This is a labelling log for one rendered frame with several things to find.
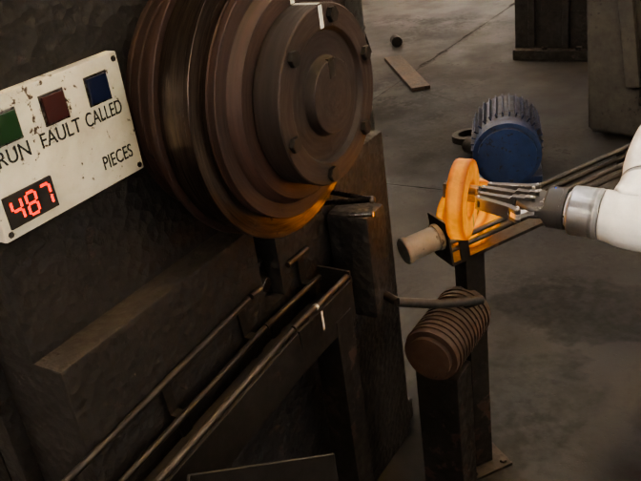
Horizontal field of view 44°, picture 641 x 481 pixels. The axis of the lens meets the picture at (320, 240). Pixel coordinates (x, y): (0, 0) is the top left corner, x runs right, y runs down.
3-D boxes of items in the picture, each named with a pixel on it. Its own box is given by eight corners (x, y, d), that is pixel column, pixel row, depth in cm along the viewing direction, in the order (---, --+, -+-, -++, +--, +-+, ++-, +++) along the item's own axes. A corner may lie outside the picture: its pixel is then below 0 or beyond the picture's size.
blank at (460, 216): (440, 196, 141) (459, 198, 140) (459, 141, 151) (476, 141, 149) (448, 256, 152) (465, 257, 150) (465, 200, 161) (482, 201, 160)
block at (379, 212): (335, 311, 171) (320, 212, 160) (352, 293, 177) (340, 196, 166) (379, 321, 165) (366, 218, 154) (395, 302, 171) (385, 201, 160)
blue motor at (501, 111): (471, 199, 343) (467, 124, 328) (474, 151, 392) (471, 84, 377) (545, 197, 336) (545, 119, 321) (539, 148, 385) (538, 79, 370)
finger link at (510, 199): (535, 214, 143) (533, 218, 142) (476, 205, 149) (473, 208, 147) (536, 195, 141) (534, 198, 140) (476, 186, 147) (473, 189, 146)
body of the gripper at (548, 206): (561, 238, 138) (509, 229, 143) (574, 218, 145) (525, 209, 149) (563, 199, 135) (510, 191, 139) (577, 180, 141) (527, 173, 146)
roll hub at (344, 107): (269, 211, 121) (237, 27, 108) (357, 145, 141) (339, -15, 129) (299, 216, 118) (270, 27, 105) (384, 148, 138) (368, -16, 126)
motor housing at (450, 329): (416, 512, 191) (398, 327, 167) (452, 453, 207) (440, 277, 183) (466, 530, 184) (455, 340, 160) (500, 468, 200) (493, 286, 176)
